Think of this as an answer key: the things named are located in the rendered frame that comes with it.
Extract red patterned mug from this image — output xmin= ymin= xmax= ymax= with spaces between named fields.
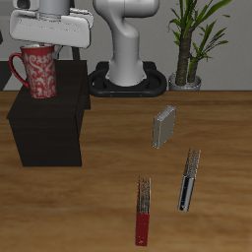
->
xmin=8 ymin=44 xmax=59 ymax=99

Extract dark brown wooden shelf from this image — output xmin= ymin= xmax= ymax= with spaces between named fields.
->
xmin=6 ymin=47 xmax=93 ymax=168

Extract black and silver book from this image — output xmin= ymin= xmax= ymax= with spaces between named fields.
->
xmin=177 ymin=148 xmax=202 ymax=213

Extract grey book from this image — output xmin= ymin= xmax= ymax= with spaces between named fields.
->
xmin=152 ymin=104 xmax=177 ymax=150

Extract red book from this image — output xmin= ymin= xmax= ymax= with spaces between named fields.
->
xmin=134 ymin=175 xmax=153 ymax=247

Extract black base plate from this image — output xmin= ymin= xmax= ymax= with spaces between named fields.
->
xmin=87 ymin=60 xmax=168 ymax=98

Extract green pot plant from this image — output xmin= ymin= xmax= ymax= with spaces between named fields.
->
xmin=166 ymin=0 xmax=232 ymax=93

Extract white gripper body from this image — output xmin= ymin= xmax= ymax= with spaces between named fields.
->
xmin=9 ymin=8 xmax=95 ymax=50

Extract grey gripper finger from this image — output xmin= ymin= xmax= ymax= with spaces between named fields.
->
xmin=52 ymin=44 xmax=64 ymax=61

